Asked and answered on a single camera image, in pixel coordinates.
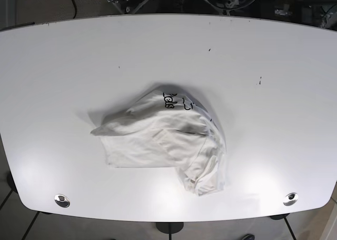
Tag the white printed T-shirt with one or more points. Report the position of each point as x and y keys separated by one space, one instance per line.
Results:
x=167 y=127

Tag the black table base foot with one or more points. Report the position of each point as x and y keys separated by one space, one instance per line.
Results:
x=169 y=227

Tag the left chrome table grommet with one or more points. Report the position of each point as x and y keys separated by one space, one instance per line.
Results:
x=61 y=200

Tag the chrome table grommet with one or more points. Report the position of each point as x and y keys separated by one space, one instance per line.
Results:
x=290 y=199
x=61 y=200

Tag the dark shoe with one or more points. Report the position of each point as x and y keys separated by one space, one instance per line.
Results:
x=248 y=237

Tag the right chrome table grommet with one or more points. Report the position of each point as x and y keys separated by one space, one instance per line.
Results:
x=290 y=199

